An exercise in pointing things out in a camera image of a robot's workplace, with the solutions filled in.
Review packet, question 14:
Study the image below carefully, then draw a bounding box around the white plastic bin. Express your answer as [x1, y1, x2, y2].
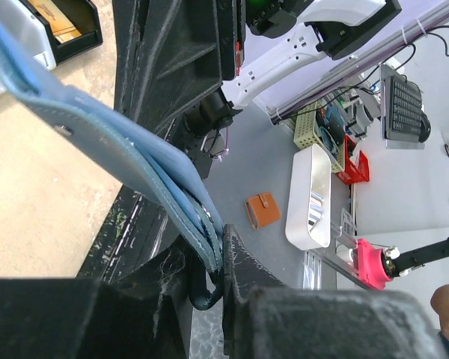
[285, 144, 332, 251]

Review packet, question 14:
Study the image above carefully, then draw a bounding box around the black and white organizer tray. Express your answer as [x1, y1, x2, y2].
[0, 1, 103, 95]

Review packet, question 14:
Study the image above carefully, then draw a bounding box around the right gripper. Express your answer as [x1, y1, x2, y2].
[112, 0, 246, 134]

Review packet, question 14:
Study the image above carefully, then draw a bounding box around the red plastic basket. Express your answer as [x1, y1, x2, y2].
[337, 135, 370, 185]

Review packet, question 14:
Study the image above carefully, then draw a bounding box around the brown leather wallet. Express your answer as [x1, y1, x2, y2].
[245, 192, 281, 230]

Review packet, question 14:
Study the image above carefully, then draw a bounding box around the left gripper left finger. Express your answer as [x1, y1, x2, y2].
[0, 238, 192, 358]

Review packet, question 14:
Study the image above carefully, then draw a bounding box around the beige perforated basket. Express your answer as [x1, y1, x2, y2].
[292, 101, 345, 174]

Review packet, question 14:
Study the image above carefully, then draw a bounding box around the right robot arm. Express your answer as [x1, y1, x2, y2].
[112, 1, 402, 136]

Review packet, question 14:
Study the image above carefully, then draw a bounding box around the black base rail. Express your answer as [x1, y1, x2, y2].
[76, 111, 218, 285]

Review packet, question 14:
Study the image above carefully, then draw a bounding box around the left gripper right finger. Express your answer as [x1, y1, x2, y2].
[222, 225, 448, 358]

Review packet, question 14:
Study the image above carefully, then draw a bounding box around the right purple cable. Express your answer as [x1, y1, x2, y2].
[201, 125, 233, 164]

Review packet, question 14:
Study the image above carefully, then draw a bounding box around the black keyboard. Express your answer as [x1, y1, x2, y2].
[384, 75, 422, 142]

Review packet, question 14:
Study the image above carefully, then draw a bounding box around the blue card holder wallet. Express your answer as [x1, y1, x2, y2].
[0, 23, 224, 310]

